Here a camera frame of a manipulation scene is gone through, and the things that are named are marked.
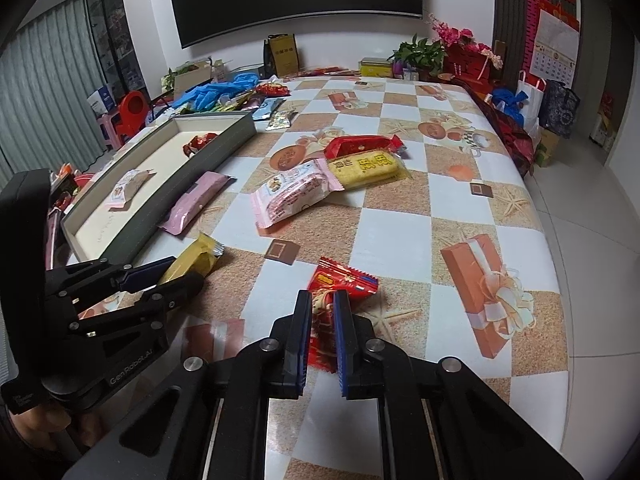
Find red plastic chair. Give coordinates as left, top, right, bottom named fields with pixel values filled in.
left=116, top=91, right=151, bottom=138

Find pink artificial flowers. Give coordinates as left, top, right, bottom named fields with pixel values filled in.
left=426, top=12, right=503, bottom=68

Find dark red cloth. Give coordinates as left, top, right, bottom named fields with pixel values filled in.
left=450, top=74, right=538, bottom=178

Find grey curtain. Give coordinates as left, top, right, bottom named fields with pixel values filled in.
left=0, top=0, right=108, bottom=176

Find gold snack packet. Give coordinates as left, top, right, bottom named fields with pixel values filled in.
left=157, top=232, right=224, bottom=286

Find large pink-white snack packet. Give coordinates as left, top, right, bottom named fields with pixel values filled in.
left=250, top=157, right=346, bottom=231

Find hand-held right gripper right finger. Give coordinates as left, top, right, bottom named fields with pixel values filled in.
left=333, top=290, right=583, bottom=480

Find wall calendar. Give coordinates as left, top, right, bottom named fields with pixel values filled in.
left=531, top=2, right=581, bottom=86

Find yellow-green snack packet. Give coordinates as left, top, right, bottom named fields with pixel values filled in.
left=210, top=91, right=256, bottom=113

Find green cardboard box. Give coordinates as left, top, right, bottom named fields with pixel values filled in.
left=534, top=127, right=562, bottom=167

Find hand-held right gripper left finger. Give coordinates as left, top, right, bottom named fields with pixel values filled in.
left=62, top=290, right=314, bottom=480

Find green potted plant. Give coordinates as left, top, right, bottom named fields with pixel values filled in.
left=387, top=34, right=448, bottom=78

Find yellow and black paper bag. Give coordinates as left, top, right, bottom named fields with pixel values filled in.
left=263, top=34, right=299, bottom=78

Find blue rubber gloves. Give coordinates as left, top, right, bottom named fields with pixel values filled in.
left=181, top=72, right=261, bottom=111

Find glass display cabinet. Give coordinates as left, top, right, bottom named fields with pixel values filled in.
left=85, top=0, right=148, bottom=98

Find green tin box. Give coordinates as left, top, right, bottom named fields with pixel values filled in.
left=359, top=57, right=396, bottom=78

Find pink plastic stool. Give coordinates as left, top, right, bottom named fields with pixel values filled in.
left=96, top=114, right=123, bottom=151

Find dark blue patterned bag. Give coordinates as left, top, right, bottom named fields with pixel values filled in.
left=539, top=79, right=581, bottom=138

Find large yellow snack packet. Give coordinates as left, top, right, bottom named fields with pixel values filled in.
left=326, top=149, right=412, bottom=192

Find small white-pink snack packet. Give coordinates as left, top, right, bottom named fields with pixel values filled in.
left=105, top=169, right=153, bottom=210

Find long pink snack packet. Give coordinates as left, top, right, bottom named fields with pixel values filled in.
left=159, top=171, right=237, bottom=236

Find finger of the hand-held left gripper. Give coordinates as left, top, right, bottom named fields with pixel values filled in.
left=79, top=272, right=205, bottom=337
left=45, top=256, right=177, bottom=307

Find long red snack packet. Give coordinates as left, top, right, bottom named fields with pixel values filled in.
left=324, top=135, right=408, bottom=161

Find red gift box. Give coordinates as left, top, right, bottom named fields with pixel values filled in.
left=442, top=46, right=493, bottom=81

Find open cardboard box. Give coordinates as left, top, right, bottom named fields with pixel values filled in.
left=161, top=60, right=226, bottom=92

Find group of small boxed goods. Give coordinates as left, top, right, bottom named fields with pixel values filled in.
left=47, top=162, right=96, bottom=211

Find red printed snack packet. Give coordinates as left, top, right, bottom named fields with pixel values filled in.
left=306, top=256, right=379, bottom=373

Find white paper bag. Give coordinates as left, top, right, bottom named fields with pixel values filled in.
left=515, top=70, right=548, bottom=128

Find silver candy packet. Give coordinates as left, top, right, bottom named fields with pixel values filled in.
left=264, top=110, right=296, bottom=132

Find grey shallow box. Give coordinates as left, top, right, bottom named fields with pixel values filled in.
left=60, top=110, right=257, bottom=267

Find light blue snack packet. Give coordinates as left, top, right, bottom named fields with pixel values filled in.
left=251, top=98, right=285, bottom=122

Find crumpled red snack packet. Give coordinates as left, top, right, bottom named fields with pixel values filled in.
left=182, top=132, right=219, bottom=157

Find blue plastic bag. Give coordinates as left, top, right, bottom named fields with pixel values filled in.
left=492, top=89, right=528, bottom=121

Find white and blue carton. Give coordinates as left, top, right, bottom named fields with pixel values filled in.
left=87, top=85, right=117, bottom=118

